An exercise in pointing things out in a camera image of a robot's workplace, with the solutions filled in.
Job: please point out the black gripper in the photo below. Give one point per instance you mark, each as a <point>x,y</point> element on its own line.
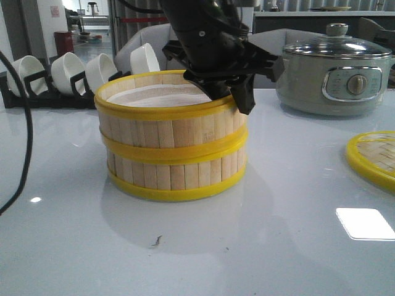
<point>220,63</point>

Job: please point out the bamboo steamer tray yellow rim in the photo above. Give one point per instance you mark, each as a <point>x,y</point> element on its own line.
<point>160,118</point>

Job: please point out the woven bamboo steamer lid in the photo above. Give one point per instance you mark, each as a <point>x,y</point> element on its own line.
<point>371,155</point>

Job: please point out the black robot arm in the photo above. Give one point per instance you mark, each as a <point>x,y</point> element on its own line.
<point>190,14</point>

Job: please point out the white refrigerator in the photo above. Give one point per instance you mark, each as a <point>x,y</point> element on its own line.
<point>245,10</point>

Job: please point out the green electric cooking pot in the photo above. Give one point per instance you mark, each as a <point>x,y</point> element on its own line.
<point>341,87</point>

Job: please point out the dark grey cabinet counter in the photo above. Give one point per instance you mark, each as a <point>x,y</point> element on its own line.
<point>317,21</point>

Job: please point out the grey chair left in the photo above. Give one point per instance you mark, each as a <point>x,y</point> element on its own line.
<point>157,36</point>

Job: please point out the glass pot lid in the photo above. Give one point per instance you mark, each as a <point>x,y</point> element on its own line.
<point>337,44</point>

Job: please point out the white bowl far right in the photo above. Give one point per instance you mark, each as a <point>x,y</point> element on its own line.
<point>144,60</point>

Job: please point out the white bowl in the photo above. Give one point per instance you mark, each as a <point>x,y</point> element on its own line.
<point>63,68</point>
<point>144,60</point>
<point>26,66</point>
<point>99,70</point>

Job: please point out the yellow plate on counter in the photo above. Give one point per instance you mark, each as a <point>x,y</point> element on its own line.
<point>334,8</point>

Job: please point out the red barrier belt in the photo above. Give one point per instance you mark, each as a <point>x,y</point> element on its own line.
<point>143,20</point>

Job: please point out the black dish rack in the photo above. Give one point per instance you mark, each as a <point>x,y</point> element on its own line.
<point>53,98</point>

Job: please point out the red trash bin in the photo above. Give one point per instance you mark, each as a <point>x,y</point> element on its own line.
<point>64,42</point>

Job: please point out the white bowl far left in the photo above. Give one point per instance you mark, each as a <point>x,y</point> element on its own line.
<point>26,66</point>

